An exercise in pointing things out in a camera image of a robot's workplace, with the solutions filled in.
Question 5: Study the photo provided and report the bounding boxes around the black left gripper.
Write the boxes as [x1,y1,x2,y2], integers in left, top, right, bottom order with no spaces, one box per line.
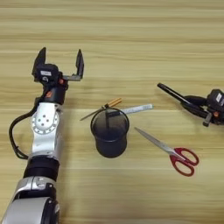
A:
[31,46,86,107]

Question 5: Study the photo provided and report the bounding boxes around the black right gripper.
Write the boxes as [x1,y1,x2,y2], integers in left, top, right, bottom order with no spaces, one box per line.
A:
[180,94,224,128]

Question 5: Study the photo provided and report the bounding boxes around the black pen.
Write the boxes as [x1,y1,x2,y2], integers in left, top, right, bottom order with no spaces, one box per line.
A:
[156,82,193,107]

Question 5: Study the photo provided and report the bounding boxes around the white marker with black cap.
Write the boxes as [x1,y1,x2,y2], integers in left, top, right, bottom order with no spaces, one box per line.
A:
[106,103,154,118]

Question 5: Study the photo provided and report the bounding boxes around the orange handled screwdriver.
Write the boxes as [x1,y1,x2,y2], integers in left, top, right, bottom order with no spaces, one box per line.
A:
[80,97,123,122]

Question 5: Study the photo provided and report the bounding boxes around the black mesh pen cup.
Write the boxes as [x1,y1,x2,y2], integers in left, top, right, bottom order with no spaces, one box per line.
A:
[89,107,130,159]

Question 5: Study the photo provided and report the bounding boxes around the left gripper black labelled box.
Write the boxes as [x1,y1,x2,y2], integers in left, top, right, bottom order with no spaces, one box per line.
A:
[33,63,60,85]

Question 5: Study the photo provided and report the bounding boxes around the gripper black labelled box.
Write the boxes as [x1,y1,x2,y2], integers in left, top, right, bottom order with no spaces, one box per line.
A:
[33,63,60,85]
[206,88,224,108]

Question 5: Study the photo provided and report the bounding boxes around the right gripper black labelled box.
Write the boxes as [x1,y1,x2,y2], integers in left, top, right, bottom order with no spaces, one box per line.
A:
[206,88,224,108]

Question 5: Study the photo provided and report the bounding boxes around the red handled scissors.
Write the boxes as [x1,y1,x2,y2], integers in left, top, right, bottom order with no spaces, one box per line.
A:
[133,126,200,178]

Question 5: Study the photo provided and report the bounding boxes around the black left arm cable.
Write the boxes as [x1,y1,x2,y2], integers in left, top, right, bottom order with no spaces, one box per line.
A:
[8,106,40,161]

